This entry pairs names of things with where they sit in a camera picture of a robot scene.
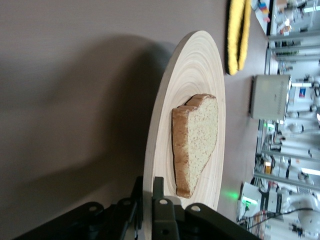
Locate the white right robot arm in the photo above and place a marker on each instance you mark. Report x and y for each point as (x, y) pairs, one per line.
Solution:
(252, 190)

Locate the brown bread slice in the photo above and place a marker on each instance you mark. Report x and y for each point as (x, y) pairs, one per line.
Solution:
(200, 137)

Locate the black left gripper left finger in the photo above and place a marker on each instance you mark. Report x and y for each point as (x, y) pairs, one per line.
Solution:
(139, 190)

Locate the brown table cover sheet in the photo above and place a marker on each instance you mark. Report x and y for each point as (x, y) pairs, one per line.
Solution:
(50, 75)

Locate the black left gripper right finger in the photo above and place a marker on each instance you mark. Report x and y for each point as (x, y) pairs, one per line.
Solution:
(162, 212)

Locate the cream and chrome toaster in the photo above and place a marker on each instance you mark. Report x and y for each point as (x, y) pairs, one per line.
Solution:
(267, 97)

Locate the round wooden plate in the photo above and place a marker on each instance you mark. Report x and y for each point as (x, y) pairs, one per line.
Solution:
(200, 75)

